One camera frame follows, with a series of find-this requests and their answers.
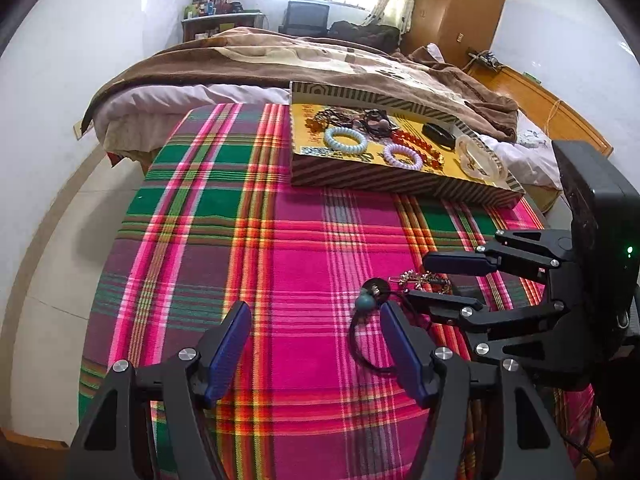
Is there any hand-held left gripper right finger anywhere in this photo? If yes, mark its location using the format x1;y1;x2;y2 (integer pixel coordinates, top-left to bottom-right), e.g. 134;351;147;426
380;301;571;480

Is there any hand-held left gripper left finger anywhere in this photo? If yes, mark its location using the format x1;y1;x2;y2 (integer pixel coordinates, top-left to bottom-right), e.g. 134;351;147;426
70;301;252;480

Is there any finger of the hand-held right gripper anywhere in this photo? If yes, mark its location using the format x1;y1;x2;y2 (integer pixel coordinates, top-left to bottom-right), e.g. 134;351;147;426
423;229;577;282
401;290;582;357

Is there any black cord necklace teal bead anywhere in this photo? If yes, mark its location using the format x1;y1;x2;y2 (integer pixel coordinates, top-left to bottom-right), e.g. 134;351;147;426
347;277;426;373

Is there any translucent clear bracelet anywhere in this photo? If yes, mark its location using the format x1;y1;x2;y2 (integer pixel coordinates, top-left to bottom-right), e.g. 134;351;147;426
457;135;501;178

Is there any lilac coil hair tie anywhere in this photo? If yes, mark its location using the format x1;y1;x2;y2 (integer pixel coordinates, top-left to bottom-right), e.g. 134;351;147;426
384;144;425;170

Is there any black wristband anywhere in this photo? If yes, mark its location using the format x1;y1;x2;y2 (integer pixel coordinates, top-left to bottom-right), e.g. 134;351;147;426
422;122;456;150

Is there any striped cardboard tray box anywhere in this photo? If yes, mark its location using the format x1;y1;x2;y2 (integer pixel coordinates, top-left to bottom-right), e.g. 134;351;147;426
289;81;526;208

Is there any black cord necklace pink bead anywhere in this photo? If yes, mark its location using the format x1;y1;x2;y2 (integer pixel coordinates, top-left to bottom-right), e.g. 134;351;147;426
360;109;398;137

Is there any light blue coil hair tie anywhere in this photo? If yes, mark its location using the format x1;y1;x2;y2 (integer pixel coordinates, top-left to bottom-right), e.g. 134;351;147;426
324;127;362;150

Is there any dark red bead bracelet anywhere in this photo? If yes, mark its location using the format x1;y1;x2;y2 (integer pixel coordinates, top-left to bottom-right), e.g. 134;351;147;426
305;106;358;133

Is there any plaid tablecloth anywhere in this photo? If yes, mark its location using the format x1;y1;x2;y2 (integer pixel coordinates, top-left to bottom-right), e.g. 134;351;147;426
80;102;596;480

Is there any wooden bed headboard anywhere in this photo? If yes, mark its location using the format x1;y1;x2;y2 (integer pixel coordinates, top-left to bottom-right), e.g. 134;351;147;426
467;62;613;157

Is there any power strip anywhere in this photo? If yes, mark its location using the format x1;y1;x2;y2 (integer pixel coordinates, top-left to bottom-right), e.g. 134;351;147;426
467;47;501;68

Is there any wooden wardrobe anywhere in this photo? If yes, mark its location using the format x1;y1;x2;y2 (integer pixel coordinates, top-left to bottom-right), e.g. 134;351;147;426
402;0;512;68

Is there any black television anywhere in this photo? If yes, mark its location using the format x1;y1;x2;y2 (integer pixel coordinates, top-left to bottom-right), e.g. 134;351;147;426
280;1;331;37

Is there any wooden shelf desk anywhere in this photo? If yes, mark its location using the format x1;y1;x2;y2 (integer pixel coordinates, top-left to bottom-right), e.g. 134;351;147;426
181;10;266;43

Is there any row of bottles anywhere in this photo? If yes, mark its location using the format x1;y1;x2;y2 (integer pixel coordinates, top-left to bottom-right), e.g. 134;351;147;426
185;0;243;18

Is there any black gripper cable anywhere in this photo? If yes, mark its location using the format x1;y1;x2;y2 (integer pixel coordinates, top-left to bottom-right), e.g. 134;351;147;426
565;430;611;476

